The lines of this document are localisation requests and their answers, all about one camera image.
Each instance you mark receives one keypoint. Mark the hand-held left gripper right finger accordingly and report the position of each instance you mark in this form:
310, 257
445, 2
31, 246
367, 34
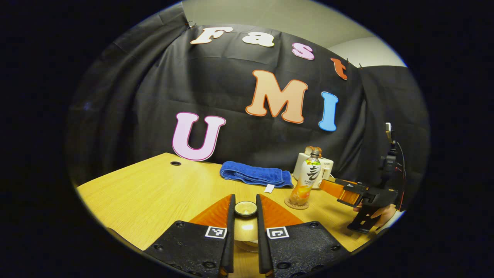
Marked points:
261, 247

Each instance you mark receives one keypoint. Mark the blue towel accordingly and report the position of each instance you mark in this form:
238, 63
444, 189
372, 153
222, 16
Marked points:
254, 173

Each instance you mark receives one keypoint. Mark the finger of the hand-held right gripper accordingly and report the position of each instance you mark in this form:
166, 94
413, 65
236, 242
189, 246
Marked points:
347, 193
345, 182

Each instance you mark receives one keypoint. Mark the black backdrop cloth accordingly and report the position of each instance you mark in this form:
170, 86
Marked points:
135, 96

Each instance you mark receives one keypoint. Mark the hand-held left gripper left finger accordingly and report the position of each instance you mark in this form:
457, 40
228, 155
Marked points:
230, 247

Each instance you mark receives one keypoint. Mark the toast slice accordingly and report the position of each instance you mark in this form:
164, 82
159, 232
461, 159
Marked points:
318, 150
308, 149

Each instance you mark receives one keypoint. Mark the cream toaster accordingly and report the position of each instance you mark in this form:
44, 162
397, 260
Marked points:
326, 168

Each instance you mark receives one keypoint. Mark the round brown coaster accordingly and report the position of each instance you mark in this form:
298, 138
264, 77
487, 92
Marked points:
295, 206

